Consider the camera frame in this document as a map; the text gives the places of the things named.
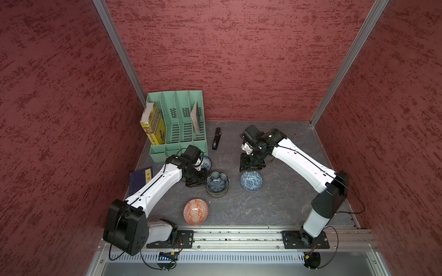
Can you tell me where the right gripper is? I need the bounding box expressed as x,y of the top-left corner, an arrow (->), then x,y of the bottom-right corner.
239,145 -> 269,171

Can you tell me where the dark flower-shaped bowl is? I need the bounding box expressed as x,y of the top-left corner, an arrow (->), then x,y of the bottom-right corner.
206,171 -> 229,192

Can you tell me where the pink striped bowl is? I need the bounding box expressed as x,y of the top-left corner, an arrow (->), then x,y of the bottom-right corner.
206,188 -> 229,198

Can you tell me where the orange white pattern bowl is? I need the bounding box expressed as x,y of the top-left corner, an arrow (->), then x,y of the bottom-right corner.
183,198 -> 209,225

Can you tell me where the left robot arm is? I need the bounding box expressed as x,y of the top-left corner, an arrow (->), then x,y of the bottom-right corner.
103,154 -> 207,256

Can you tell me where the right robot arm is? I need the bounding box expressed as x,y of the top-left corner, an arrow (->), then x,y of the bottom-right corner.
239,125 -> 348,248

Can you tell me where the blue floral rimmed bowl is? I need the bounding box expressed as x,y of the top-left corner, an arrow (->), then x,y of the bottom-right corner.
200,156 -> 212,171

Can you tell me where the blue swirl pattern bowl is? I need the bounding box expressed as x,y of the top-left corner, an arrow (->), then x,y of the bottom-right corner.
240,171 -> 263,192

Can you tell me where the black stapler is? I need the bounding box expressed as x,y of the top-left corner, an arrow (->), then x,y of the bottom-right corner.
212,127 -> 222,150

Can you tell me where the dark blue book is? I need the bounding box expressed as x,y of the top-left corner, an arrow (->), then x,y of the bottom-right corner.
129,166 -> 154,196

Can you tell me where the green plastic desk organizer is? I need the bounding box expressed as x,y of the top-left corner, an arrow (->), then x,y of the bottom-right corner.
147,90 -> 208,163

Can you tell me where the yellow book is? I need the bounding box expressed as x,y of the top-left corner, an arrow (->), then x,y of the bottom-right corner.
140,102 -> 166,146

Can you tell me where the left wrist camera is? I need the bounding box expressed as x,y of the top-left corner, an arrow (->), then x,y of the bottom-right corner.
181,145 -> 204,167

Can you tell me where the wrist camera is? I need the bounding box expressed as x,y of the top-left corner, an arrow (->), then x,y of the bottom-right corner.
181,145 -> 204,167
240,125 -> 264,151

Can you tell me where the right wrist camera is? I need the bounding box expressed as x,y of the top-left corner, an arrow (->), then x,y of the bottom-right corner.
240,125 -> 264,151

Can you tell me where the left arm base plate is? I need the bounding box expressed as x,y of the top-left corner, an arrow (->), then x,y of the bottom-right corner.
146,230 -> 194,250

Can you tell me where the aluminium mounting rail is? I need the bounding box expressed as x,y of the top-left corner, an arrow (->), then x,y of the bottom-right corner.
141,225 -> 379,253

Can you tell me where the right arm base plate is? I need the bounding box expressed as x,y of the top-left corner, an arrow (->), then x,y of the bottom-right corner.
282,230 -> 330,250

